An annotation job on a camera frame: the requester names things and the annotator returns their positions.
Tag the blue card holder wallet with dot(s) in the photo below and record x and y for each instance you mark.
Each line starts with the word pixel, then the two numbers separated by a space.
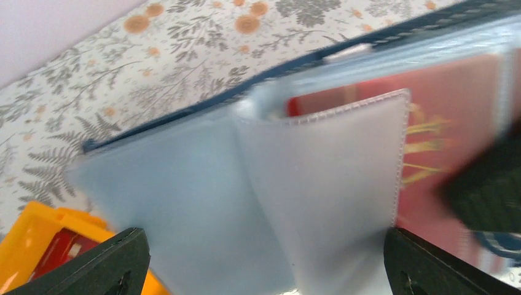
pixel 238 197

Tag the red credit card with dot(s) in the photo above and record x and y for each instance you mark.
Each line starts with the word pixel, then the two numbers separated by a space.
pixel 65 246

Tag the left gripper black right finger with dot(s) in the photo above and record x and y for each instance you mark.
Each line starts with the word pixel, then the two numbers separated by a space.
pixel 415 266

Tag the floral patterned table mat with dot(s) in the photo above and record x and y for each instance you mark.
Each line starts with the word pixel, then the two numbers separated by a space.
pixel 75 70

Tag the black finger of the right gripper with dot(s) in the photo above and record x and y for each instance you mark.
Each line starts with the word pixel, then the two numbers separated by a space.
pixel 485 194

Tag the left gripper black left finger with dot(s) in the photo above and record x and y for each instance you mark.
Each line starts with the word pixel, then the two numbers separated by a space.
pixel 117 266

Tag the orange plastic bin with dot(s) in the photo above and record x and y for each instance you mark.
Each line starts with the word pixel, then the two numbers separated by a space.
pixel 29 237

